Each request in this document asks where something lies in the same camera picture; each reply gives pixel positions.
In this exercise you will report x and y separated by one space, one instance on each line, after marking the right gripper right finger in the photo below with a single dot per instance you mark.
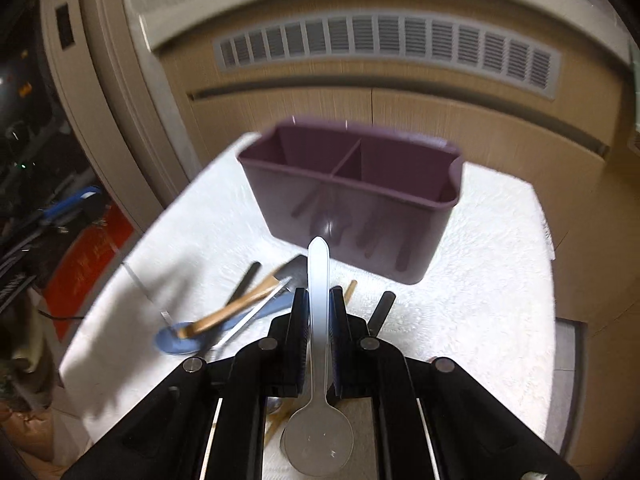
433 420

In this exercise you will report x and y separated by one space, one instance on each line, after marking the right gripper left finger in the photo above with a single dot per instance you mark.
206 420

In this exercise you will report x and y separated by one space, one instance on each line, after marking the blue plastic spoon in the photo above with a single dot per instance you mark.
166 341

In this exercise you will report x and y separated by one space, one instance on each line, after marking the steel spoon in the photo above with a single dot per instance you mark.
291 276

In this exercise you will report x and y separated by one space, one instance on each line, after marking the white plastic spoon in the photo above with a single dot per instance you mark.
318 438

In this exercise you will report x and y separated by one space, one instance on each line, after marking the black handled metal spoon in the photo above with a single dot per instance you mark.
381 312

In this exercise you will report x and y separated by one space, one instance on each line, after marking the small white ball spoon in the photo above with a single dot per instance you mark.
155 291

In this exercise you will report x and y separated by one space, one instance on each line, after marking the wooden spoon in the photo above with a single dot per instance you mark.
261 291

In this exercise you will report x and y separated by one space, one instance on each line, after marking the slotted metal spoon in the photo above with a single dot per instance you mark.
244 284

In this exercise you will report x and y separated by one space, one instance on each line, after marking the wooden chopstick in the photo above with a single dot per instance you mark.
349 291

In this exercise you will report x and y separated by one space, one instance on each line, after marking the purple plastic utensil caddy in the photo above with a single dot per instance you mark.
381 198

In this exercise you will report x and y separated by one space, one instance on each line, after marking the grey ventilation grille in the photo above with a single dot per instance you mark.
426 38

